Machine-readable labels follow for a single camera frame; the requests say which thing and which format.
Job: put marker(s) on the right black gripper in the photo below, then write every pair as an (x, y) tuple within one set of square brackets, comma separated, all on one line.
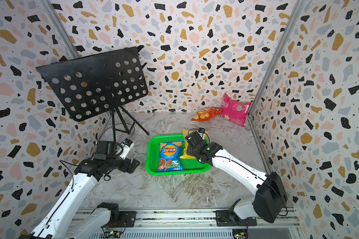
[(189, 150)]

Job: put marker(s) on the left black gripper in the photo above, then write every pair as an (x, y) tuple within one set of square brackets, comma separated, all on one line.
[(115, 150)]

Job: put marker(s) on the yellow Lay's chips bag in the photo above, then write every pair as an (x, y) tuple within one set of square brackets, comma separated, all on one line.
[(185, 151)]

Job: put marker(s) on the blue Lay's chips bag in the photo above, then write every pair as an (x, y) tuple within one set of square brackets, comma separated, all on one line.
[(169, 156)]

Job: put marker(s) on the red Lay's chips bag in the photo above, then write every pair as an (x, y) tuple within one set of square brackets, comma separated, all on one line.
[(206, 114)]

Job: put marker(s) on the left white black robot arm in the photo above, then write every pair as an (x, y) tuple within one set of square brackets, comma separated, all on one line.
[(56, 225)]

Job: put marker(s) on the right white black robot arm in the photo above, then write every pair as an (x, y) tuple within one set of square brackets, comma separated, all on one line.
[(269, 196)]

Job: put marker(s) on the pink snack bag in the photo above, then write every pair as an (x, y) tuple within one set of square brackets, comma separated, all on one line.
[(234, 111)]

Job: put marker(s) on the black perforated music stand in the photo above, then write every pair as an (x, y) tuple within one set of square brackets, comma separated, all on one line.
[(96, 84)]

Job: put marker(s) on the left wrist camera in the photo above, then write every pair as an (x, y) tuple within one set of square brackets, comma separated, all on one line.
[(127, 145)]

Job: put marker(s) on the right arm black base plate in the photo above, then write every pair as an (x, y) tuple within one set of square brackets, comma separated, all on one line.
[(225, 218)]

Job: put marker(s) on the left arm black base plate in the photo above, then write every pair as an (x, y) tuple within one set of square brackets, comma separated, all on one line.
[(123, 219)]

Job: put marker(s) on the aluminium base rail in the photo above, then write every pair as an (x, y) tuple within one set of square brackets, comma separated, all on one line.
[(198, 223)]

